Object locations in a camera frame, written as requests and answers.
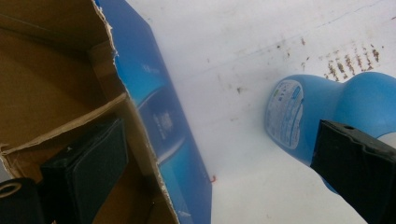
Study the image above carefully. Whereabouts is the blue plastic bottle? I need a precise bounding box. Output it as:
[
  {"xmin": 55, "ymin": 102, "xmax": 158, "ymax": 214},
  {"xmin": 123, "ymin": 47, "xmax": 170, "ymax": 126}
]
[{"xmin": 264, "ymin": 71, "xmax": 396, "ymax": 194}]

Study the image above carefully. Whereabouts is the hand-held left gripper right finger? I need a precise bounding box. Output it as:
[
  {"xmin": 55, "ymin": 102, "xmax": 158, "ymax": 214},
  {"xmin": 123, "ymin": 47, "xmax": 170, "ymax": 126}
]
[{"xmin": 309, "ymin": 119, "xmax": 396, "ymax": 224}]

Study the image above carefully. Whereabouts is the blue cardboard box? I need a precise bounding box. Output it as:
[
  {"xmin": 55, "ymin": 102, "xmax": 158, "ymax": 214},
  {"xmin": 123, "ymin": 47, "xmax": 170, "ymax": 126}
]
[{"xmin": 0, "ymin": 0, "xmax": 213, "ymax": 224}]

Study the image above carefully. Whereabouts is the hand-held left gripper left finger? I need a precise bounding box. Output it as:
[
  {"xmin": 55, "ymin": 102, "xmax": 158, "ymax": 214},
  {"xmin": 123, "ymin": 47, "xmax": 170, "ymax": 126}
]
[{"xmin": 39, "ymin": 117, "xmax": 130, "ymax": 224}]

